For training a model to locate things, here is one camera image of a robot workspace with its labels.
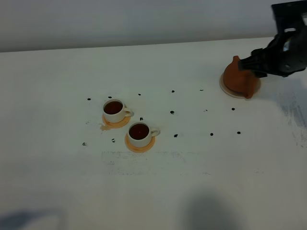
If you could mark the white teacup far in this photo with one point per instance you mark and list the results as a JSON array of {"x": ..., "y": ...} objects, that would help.
[{"x": 114, "y": 111}]

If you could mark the orange coaster far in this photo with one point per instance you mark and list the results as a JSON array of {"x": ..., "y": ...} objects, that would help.
[{"x": 106, "y": 125}]

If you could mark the white teacup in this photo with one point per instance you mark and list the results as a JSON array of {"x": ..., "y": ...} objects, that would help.
[
  {"x": 114, "y": 111},
  {"x": 140, "y": 134}
]

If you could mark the beige round teapot coaster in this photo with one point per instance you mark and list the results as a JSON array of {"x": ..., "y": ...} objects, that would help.
[{"x": 235, "y": 94}]

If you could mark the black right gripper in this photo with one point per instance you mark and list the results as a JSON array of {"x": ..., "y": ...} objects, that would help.
[{"x": 283, "y": 56}]

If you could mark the white teacup near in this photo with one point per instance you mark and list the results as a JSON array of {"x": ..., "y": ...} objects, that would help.
[{"x": 140, "y": 134}]

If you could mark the brown clay teapot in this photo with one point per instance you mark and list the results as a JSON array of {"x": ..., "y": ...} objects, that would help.
[{"x": 240, "y": 81}]

